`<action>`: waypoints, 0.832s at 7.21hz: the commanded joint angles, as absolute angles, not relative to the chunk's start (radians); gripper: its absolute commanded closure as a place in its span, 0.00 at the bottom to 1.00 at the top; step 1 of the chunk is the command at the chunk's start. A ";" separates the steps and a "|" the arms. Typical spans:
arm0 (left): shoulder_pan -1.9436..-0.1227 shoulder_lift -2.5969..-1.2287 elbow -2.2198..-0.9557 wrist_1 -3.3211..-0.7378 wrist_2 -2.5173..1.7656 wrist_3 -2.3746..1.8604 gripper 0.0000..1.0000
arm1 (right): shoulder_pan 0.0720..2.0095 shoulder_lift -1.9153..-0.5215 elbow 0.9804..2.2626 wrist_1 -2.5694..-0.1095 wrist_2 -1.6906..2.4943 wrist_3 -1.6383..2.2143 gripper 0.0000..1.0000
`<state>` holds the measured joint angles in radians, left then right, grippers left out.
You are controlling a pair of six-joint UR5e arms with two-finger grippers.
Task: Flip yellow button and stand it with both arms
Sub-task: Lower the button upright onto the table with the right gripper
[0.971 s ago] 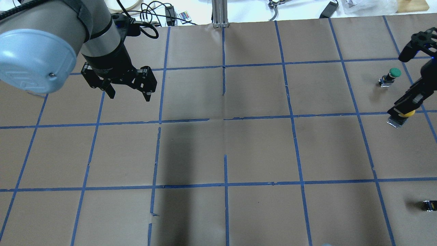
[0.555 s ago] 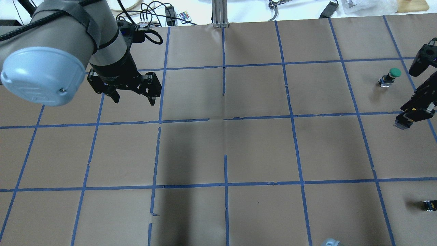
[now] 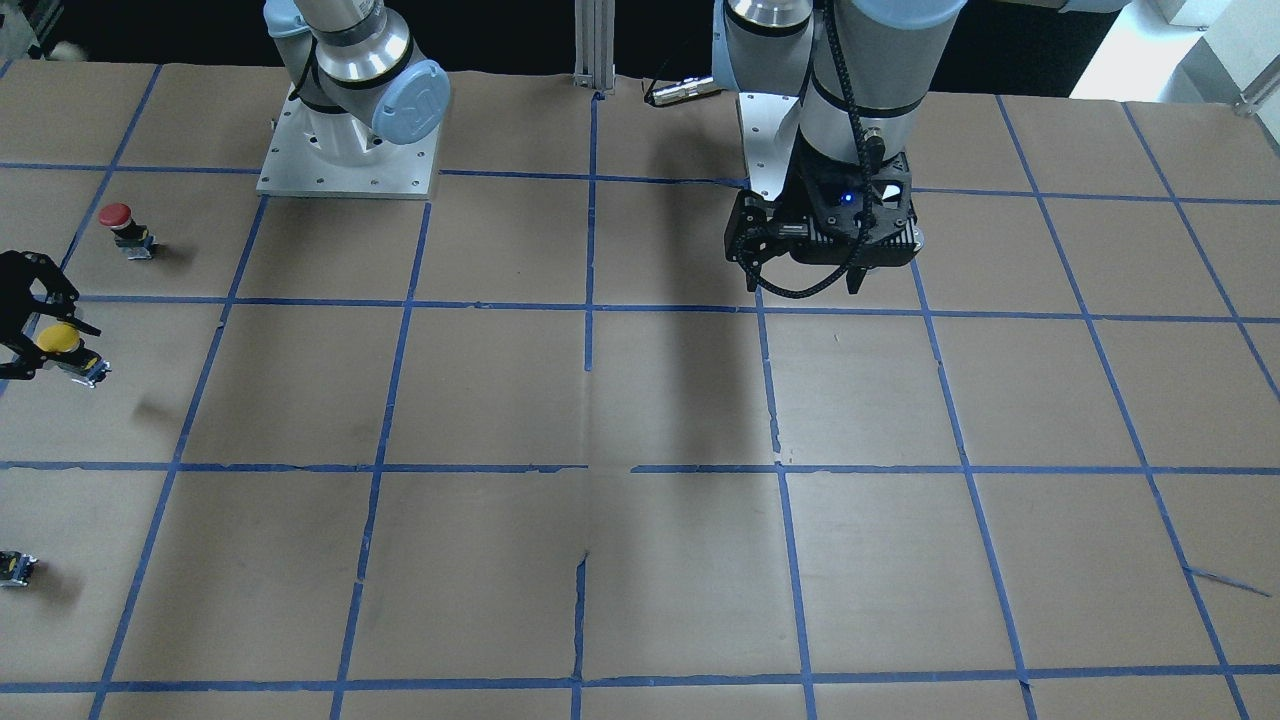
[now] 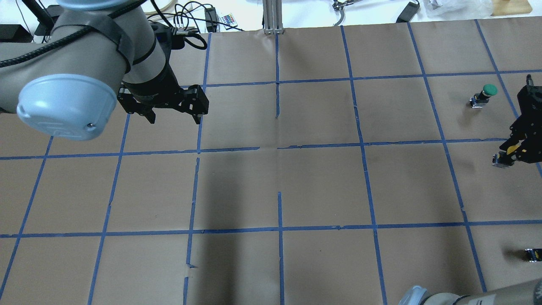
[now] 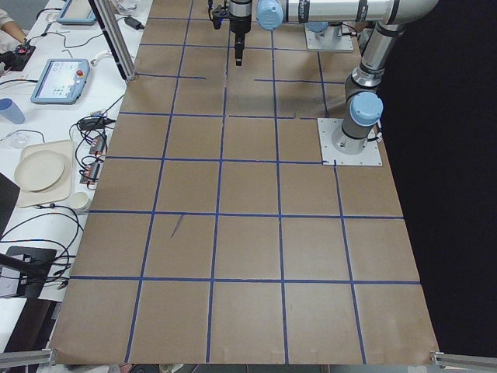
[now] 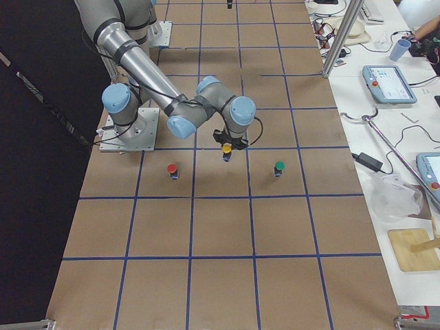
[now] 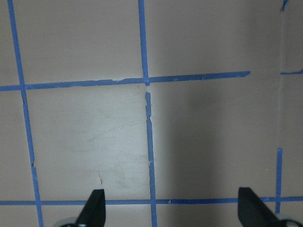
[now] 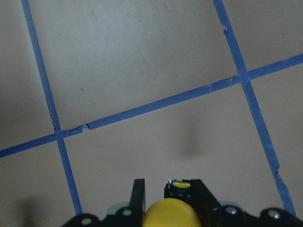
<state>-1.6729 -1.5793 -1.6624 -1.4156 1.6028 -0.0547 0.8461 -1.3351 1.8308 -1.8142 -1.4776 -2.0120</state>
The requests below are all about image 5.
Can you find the black power adapter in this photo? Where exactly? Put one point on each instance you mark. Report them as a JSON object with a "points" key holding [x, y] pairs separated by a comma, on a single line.
{"points": [[133, 23]]}

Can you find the teach pendant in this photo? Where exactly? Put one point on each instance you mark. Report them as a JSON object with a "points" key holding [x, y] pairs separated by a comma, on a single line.
{"points": [[76, 12], [61, 82]]}

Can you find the aluminium frame post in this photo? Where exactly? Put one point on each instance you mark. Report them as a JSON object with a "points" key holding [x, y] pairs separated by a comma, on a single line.
{"points": [[111, 31]]}

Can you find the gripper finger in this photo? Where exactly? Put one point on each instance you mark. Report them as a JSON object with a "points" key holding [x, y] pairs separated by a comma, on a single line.
{"points": [[239, 62]]}

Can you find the white paper cup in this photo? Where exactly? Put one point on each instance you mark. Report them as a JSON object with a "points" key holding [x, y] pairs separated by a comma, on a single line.
{"points": [[80, 202]]}

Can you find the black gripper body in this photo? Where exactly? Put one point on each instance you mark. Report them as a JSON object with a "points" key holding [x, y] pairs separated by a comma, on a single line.
{"points": [[238, 22]]}

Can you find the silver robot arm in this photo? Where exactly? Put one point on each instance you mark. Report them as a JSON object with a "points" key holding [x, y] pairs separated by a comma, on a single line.
{"points": [[364, 107], [322, 19]]}

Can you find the blue plastic cup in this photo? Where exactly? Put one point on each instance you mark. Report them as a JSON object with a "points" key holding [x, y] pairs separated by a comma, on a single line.
{"points": [[11, 112]]}

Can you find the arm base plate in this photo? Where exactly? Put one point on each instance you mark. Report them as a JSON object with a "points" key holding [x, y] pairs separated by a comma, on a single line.
{"points": [[339, 150], [328, 36]]}

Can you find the beige tray with plate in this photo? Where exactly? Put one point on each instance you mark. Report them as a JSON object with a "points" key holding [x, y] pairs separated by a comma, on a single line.
{"points": [[45, 173]]}

